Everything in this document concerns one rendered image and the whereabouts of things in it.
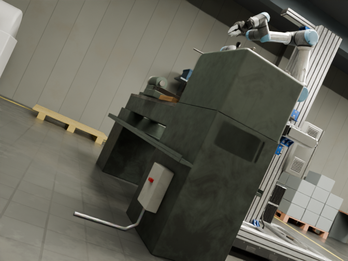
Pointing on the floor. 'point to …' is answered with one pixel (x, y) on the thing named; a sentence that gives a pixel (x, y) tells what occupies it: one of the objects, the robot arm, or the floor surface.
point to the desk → (339, 227)
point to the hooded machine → (8, 31)
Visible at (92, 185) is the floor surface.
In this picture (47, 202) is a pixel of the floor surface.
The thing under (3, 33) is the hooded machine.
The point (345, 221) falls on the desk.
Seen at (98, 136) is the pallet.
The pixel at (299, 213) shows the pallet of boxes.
